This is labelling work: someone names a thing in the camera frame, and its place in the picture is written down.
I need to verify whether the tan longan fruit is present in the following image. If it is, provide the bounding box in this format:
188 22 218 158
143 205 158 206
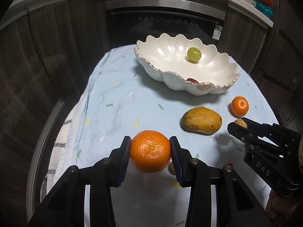
167 161 175 175
234 119 248 129

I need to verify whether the small tangerine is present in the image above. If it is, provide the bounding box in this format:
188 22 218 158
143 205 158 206
231 96 249 117

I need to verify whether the yellow brown mango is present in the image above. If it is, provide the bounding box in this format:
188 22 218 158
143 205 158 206
180 107 222 135

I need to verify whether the large orange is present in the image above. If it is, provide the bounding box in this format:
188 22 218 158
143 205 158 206
130 130 170 173

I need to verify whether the person's right hand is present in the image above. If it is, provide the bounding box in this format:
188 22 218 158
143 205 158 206
265 190 302 222

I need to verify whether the checkered cloth under tablecloth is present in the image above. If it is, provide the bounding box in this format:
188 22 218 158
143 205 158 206
40 104 77 202

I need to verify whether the light blue patterned tablecloth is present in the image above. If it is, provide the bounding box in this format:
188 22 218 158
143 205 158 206
57 45 277 226

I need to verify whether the red cherry tomato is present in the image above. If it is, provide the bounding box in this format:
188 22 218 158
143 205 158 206
186 78 198 84

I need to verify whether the green apple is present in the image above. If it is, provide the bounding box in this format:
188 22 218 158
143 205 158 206
186 47 202 63

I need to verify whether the white scalloped ceramic bowl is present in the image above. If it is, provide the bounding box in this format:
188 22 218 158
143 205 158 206
134 33 240 96

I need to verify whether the teal snack bag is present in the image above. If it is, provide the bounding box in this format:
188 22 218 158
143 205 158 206
252 0 273 19

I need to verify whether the dark wood cabinet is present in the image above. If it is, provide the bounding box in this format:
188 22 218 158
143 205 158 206
1 0 109 226

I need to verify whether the black built-in dishwasher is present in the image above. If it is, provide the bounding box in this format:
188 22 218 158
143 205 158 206
105 0 225 48

